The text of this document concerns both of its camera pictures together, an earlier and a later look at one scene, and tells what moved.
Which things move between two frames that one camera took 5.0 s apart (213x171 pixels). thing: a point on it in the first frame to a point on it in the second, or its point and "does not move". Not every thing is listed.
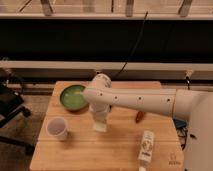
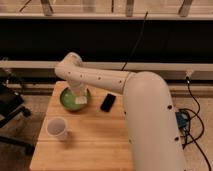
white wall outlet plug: [188, 73] does not move
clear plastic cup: [57, 128] does not move
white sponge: [99, 127] to [80, 100]
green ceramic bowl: [72, 97] does not move
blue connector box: [179, 124] does not move
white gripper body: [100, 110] to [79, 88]
